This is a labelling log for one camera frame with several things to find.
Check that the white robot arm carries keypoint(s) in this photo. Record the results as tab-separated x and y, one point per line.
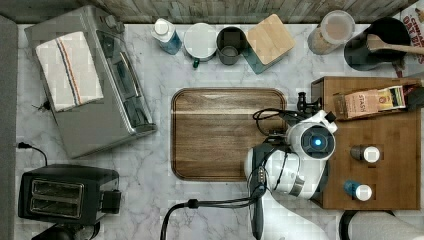
294	164

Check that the wooden cutting board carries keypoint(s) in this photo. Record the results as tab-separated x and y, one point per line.
212	130

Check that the dark grey cup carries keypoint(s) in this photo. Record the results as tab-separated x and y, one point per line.
231	42

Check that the stainless toaster oven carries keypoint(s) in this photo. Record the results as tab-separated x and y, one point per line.
122	114

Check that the teal box wooden lid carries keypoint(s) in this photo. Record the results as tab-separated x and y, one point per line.
268	42

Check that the blue bottle white cap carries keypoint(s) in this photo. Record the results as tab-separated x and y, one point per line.
166	35

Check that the tea bag box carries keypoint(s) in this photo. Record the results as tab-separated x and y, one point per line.
374	102

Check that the striped white dish towel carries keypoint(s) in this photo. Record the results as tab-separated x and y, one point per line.
69	70

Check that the clear jar white lid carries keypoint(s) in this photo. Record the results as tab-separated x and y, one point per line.
335	29

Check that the black toaster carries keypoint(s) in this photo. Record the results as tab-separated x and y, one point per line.
69	194

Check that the black utensil crock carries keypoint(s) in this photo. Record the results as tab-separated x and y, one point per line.
359	57

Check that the grey spice jar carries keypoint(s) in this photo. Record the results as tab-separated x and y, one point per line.
370	154

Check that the blue spice jar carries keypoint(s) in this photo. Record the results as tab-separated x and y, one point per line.
357	190

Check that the wooden spoon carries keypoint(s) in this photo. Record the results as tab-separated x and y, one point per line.
375	43

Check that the red printed package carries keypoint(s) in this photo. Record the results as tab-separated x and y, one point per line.
412	17

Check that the white mug green handle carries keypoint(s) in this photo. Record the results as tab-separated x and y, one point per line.
200	42

